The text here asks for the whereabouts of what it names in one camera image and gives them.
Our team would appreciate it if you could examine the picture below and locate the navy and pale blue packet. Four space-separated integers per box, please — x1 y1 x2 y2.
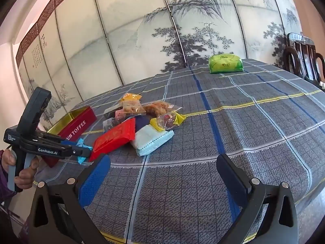
131 115 175 157

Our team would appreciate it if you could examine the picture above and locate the painted folding screen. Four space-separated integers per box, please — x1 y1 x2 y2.
16 0 304 133

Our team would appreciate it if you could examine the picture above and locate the pink snack packet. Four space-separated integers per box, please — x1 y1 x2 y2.
114 109 133 120

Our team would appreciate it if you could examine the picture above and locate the red snack packet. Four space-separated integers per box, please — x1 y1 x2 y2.
89 117 136 162

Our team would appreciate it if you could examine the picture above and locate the blue plaid tablecloth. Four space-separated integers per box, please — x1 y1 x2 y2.
33 58 325 244

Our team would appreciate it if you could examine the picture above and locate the yellow-green dark snack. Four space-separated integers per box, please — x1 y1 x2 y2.
150 112 187 132

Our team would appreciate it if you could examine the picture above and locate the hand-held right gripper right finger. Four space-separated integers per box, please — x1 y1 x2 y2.
216 153 299 244

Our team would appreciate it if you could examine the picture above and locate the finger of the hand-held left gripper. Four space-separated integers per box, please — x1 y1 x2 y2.
60 145 92 158
37 131 79 147

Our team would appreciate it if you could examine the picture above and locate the green tissue pack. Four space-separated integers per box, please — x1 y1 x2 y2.
209 53 244 75

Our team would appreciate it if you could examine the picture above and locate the person's left forearm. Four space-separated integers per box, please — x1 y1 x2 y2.
0 163 16 205

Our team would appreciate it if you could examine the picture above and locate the dark snack packet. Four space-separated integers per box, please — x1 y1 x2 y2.
104 107 120 119
102 118 122 133

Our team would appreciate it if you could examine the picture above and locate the red and gold tin box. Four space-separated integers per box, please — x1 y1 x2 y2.
46 107 98 168

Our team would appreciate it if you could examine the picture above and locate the dark wooden chair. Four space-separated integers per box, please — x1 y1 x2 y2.
282 33 325 89

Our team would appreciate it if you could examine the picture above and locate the person's left hand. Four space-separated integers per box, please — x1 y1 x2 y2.
0 149 40 190

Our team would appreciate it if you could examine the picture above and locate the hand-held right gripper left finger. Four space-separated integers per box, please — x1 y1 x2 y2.
27 154 111 244

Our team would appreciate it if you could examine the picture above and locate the blue candy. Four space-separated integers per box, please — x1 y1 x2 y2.
76 138 95 163

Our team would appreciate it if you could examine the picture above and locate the orange snack packet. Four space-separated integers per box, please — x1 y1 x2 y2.
120 93 143 102

